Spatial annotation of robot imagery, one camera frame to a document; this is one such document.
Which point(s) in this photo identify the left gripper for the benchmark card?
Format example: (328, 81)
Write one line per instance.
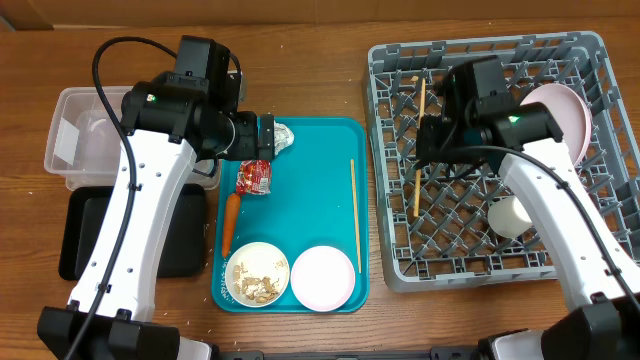
(245, 148)

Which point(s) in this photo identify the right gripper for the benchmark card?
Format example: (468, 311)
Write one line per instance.
(430, 131)

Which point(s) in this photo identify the red snack wrapper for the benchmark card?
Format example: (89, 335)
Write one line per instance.
(254, 178)

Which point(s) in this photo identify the wooden chopstick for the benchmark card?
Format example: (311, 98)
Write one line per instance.
(418, 172)
(356, 215)

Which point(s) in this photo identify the white cup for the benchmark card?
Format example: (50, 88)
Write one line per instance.
(508, 218)

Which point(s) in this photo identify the large white plate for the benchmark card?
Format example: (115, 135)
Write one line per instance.
(571, 114)

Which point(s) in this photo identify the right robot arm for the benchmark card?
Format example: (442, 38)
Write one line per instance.
(534, 145)

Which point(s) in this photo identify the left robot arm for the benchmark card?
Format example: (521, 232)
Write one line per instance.
(165, 126)

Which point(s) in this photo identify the grey dish rack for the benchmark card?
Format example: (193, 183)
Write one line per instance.
(450, 244)

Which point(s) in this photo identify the orange carrot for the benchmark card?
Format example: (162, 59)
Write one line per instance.
(231, 213)

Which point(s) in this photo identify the teal plastic tray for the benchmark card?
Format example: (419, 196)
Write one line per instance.
(310, 200)

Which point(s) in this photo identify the black plastic tray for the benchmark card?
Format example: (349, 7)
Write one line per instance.
(184, 249)

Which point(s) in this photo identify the white bowl with peanuts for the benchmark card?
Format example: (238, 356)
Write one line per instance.
(257, 274)

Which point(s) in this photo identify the clear plastic bin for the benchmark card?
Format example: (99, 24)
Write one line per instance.
(83, 145)

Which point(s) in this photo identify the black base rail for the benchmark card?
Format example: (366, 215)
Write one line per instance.
(435, 353)

